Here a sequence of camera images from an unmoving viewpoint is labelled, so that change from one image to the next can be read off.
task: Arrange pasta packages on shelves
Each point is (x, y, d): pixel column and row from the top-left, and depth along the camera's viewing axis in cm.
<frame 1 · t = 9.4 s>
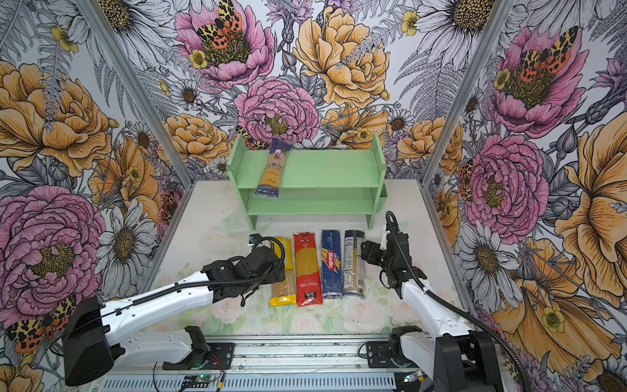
left hand: (268, 273, 80), fingers open
right hand: (368, 251, 88), fingers open
green wooden two-tier shelf: (317, 182, 92), point 24 cm above the table
blue Don Reggio spaghetti pack: (273, 174, 83), point 32 cm above the table
yellow spaghetti pack: (284, 293, 85), point 4 cm above the table
red spaghetti pack: (308, 285, 89), point 2 cm above the table
blue Barilla spaghetti box: (331, 264, 93), point 3 cm above the table
clear Ankara spaghetti pack: (353, 264, 92), point 4 cm above the table

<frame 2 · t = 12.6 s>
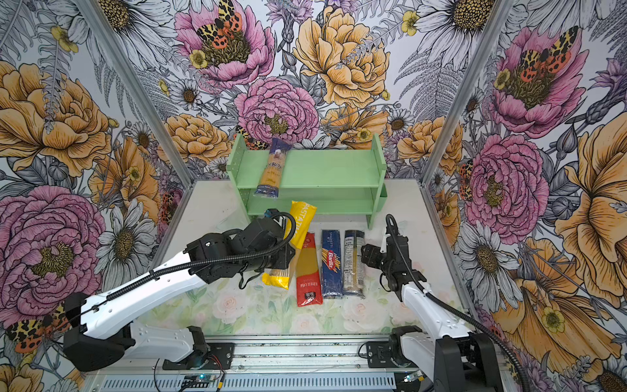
left hand: (286, 259, 68), fingers open
right hand: (368, 255, 88), fingers open
yellow spaghetti pack: (303, 213, 74), point 30 cm above the table
the other named things where they were.

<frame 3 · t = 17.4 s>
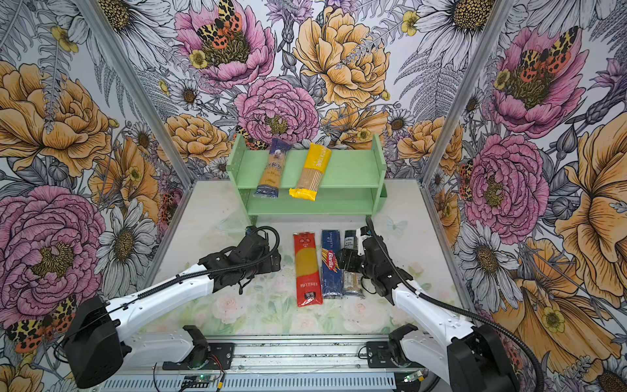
left hand: (265, 265, 83), fingers open
right hand: (342, 260, 85), fingers open
yellow spaghetti pack: (312, 174, 83), point 32 cm above the table
the other named things where they were.

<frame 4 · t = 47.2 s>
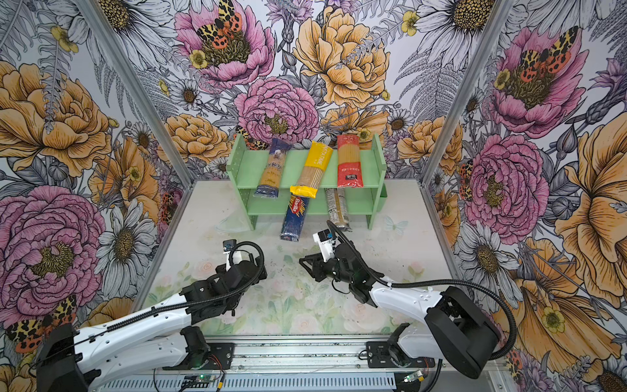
left hand: (247, 265, 80), fingers open
right hand: (302, 266, 80), fingers open
red spaghetti pack: (349, 171, 85), point 32 cm above the table
blue Barilla spaghetti box: (294, 219, 90), point 17 cm above the table
clear Ankara spaghetti pack: (338, 211, 93), point 16 cm above the table
the other named things where they were.

